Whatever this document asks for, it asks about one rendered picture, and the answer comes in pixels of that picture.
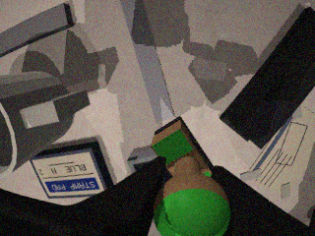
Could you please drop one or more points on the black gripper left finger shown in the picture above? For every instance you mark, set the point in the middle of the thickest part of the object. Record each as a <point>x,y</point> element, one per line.
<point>127,209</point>

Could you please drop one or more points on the grey mug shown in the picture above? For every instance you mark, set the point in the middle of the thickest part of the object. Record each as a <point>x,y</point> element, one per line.
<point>35,111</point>

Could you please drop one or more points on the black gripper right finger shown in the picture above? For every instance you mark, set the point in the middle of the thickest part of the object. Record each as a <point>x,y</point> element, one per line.
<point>254,215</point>

